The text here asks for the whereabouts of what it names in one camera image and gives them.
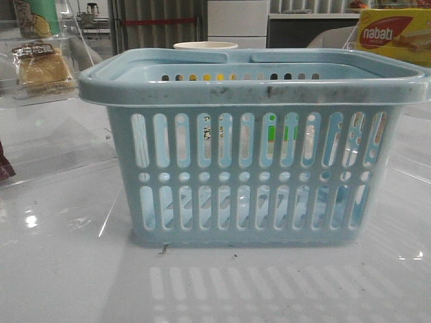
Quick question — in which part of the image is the packaged bread slice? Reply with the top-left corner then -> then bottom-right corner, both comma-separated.
11,40 -> 75,99

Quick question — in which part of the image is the light blue plastic basket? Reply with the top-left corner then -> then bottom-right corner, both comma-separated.
78,48 -> 430,246

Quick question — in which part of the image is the white cabinet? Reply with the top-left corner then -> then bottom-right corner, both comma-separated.
207,1 -> 270,48

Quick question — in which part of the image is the clear acrylic shelf left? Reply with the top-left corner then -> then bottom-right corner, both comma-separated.
1,1 -> 115,188

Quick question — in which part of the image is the clear acrylic shelf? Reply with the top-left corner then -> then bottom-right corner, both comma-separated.
1,1 -> 115,188
341,24 -> 431,184

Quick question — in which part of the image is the clear acrylic shelf right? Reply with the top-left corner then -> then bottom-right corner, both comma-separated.
341,24 -> 431,184

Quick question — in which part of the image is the dark red snack packet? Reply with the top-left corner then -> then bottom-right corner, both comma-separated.
0,143 -> 16,181

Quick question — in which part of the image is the yellow nabati wafer box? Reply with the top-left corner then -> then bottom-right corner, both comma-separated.
354,8 -> 430,67

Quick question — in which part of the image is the green cartoon snack package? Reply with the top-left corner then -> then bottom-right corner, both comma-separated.
13,0 -> 61,39

